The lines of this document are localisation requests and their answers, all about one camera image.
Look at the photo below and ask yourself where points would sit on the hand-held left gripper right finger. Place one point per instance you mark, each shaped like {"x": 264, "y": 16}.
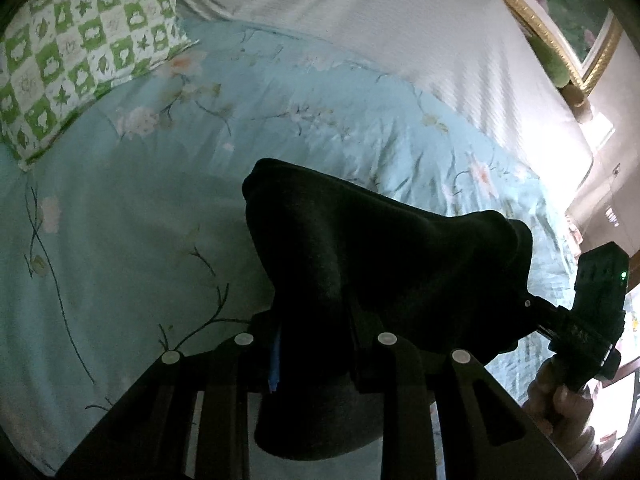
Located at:
{"x": 367, "y": 360}

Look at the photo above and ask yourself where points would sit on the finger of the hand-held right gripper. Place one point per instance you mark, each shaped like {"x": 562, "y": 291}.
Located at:
{"x": 542, "y": 314}

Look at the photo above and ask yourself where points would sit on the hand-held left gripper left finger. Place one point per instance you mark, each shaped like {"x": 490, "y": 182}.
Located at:
{"x": 274, "y": 360}

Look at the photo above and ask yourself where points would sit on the black pants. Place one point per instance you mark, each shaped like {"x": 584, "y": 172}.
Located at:
{"x": 380, "y": 280}

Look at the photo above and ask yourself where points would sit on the person's right hand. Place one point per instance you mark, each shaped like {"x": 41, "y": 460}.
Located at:
{"x": 557, "y": 410}

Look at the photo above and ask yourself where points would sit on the light blue floral blanket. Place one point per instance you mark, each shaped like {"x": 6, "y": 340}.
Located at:
{"x": 150, "y": 240}

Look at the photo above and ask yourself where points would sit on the brown teddy bear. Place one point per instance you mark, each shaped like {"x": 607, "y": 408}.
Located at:
{"x": 580, "y": 102}

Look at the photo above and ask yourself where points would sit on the green plush toy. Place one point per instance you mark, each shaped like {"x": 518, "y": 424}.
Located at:
{"x": 552, "y": 62}

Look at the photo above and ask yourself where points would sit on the gold framed picture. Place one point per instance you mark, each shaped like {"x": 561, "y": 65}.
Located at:
{"x": 565, "y": 5}

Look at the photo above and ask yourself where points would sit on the white striped bed sheet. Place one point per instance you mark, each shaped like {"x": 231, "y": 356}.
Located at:
{"x": 400, "y": 35}

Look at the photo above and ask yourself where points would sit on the green checkered pillow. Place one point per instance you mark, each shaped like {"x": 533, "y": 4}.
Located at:
{"x": 85, "y": 45}

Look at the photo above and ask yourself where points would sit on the wall socket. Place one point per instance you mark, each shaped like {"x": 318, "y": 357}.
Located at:
{"x": 616, "y": 170}

